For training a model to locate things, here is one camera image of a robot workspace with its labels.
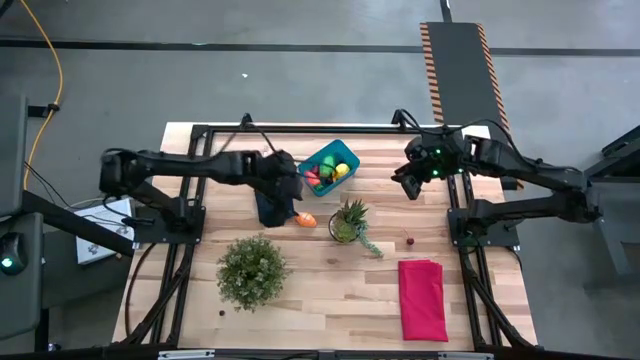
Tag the white printed paper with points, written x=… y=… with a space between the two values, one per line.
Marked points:
x=100 y=240

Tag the red toy strawberry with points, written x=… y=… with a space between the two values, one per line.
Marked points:
x=315 y=170

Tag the dark red toy cherry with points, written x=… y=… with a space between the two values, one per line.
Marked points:
x=410 y=241

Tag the navy blue cloth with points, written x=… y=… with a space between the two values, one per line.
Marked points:
x=272 y=215

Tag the bushy green potted plant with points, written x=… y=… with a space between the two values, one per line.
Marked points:
x=252 y=272

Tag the orange toy croissant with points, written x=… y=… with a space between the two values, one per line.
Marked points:
x=306 y=220

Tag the orange toy carrot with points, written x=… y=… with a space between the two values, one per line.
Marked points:
x=312 y=179

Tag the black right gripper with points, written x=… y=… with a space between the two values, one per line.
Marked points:
x=416 y=172

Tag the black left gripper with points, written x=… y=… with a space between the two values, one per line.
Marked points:
x=275 y=172

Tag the black frame bracket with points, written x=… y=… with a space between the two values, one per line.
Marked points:
x=246 y=121
x=399 y=120

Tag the grey metal side table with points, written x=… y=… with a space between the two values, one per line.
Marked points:
x=620 y=225

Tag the grey panel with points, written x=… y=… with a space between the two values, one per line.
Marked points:
x=12 y=150

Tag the red cloth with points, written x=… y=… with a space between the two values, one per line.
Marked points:
x=422 y=300

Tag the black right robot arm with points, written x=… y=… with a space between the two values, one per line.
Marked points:
x=525 y=170

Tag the blue plastic tupperware bin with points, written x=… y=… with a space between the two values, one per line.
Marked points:
x=345 y=152

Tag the succulent plant in black bowl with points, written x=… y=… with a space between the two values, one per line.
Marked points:
x=347 y=227

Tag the black diagonal floor beam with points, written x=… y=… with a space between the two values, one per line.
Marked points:
x=75 y=222

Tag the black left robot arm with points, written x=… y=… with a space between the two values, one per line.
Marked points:
x=200 y=167

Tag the black device with green light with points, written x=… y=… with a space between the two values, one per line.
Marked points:
x=10 y=252

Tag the silver metal bracket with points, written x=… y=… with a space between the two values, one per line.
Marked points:
x=186 y=355
x=465 y=356

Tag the black mat with orange stripes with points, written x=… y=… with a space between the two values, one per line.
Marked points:
x=460 y=75

